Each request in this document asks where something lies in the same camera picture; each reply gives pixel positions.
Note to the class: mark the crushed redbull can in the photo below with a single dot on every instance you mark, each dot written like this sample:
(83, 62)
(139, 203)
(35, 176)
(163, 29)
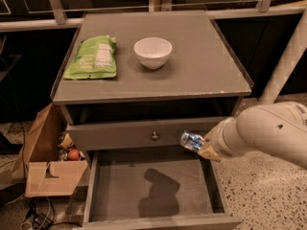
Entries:
(191, 141)

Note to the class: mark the white diagonal support pole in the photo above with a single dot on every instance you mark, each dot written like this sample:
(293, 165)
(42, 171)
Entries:
(287, 63)

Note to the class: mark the red apple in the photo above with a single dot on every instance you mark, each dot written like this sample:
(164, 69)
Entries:
(73, 155)

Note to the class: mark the brown cardboard box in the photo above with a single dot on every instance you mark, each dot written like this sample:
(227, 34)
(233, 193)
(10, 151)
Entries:
(46, 175)

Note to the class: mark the yellow item in box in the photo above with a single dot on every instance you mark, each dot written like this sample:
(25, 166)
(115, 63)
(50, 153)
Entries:
(65, 141)

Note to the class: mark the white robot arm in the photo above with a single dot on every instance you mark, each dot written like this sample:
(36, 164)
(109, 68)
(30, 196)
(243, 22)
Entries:
(278, 129)

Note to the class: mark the closed top drawer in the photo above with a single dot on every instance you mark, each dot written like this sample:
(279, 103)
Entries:
(126, 135)

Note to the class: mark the metal railing frame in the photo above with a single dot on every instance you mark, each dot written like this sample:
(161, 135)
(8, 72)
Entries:
(34, 14)

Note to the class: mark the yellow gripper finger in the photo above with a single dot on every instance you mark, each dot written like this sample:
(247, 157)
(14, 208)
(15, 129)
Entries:
(207, 152)

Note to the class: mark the grey drawer cabinet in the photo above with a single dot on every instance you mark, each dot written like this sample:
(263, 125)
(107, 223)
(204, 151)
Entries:
(201, 78)

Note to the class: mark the open middle drawer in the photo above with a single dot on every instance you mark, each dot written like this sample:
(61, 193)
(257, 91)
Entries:
(161, 188)

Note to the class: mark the white ceramic bowl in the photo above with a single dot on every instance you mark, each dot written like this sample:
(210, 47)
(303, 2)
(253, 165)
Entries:
(153, 52)

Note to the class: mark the round metal drawer knob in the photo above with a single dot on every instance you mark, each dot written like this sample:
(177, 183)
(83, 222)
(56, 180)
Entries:
(155, 136)

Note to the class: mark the green snack bag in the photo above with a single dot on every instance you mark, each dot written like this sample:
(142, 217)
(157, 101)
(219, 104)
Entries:
(95, 59)

